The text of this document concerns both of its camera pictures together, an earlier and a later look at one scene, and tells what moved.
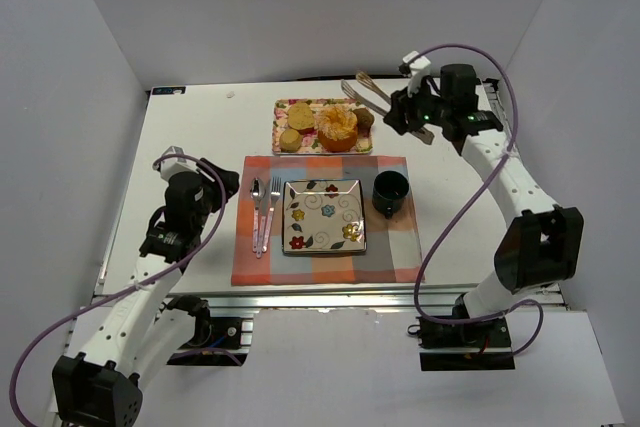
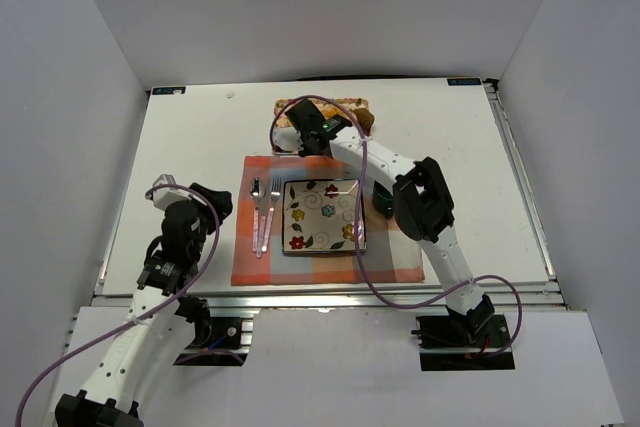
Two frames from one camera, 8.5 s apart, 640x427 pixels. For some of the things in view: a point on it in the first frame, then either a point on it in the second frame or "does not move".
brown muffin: (364, 120) does not move
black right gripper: (401, 114) to (304, 113)
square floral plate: (323, 216) does not move
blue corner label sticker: (169, 90) does not move
